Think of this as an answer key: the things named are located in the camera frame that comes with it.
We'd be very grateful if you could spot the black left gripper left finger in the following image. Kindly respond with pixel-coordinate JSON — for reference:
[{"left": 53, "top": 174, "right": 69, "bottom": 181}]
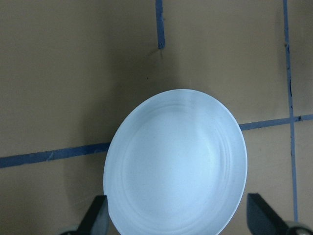
[{"left": 76, "top": 195, "right": 109, "bottom": 235}]

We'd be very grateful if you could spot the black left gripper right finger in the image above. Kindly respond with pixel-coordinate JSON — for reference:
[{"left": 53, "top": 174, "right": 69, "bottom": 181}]
[{"left": 246, "top": 193, "right": 289, "bottom": 235}]

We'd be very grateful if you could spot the blue plate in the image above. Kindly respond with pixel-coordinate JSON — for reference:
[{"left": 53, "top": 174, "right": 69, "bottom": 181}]
[{"left": 103, "top": 89, "right": 248, "bottom": 235}]

